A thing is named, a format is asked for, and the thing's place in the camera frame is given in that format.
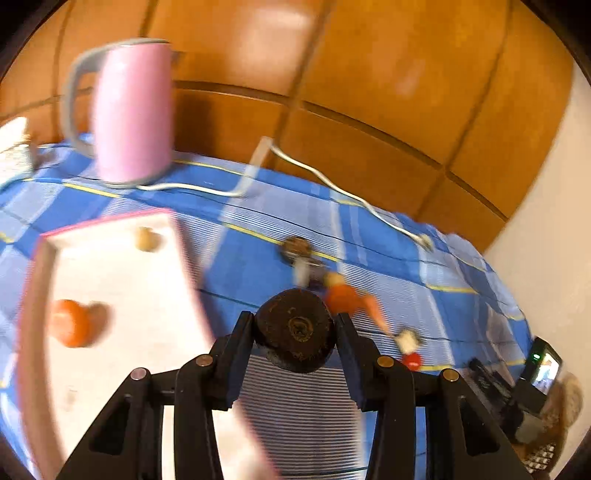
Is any wooden headboard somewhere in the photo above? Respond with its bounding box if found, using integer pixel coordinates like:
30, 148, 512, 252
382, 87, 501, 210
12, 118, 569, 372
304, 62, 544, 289
0, 0, 575, 252

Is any white power cable with plug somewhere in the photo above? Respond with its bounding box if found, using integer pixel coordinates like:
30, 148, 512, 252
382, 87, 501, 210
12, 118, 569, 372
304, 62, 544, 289
136, 136, 435, 252

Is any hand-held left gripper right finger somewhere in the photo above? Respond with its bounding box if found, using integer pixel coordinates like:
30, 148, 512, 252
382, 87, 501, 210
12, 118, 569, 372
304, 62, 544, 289
335, 313, 536, 480

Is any orange tangerine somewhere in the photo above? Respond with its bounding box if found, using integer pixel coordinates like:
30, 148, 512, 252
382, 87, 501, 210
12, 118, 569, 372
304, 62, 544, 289
50, 299, 109, 348

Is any blue checked tablecloth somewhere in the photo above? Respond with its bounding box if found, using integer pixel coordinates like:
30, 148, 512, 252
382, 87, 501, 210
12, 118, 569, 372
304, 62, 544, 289
0, 134, 534, 480

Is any tan round fruit piece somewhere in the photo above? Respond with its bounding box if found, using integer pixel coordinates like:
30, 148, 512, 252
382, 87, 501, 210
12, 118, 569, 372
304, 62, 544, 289
397, 329, 422, 354

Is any dark brown round fruit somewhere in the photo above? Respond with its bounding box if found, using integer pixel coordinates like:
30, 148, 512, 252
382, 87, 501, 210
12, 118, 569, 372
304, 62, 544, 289
255, 289, 336, 374
279, 236, 312, 264

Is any white cloth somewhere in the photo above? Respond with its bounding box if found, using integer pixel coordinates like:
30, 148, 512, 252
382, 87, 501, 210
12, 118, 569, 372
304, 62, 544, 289
0, 117, 40, 185

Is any pink electric kettle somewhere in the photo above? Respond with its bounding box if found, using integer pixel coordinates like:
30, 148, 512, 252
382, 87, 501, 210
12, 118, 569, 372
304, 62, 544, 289
62, 39, 183, 188

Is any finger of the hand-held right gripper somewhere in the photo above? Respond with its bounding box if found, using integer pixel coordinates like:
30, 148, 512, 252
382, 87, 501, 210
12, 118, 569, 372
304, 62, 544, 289
468, 357, 514, 402

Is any white tray with pink rim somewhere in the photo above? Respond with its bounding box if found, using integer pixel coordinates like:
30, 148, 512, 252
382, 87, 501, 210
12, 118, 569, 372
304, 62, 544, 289
16, 208, 282, 480

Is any small tan round fruit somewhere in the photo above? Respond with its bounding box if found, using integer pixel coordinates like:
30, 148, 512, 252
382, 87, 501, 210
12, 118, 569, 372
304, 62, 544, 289
135, 226, 163, 253

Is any person's right hand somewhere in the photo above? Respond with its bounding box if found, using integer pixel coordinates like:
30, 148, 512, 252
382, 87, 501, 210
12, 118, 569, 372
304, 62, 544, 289
545, 374, 583, 444

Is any orange carrot-shaped item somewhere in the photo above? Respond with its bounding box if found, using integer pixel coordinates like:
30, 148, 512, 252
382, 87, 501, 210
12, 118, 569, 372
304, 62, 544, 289
323, 272, 395, 333

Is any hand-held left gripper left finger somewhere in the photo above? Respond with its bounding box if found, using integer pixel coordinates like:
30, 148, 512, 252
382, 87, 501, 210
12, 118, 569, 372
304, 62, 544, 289
55, 311, 259, 480

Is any woven rattan chair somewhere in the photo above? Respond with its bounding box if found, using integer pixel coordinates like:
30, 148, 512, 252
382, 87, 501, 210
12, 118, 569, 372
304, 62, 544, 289
522, 440, 561, 476

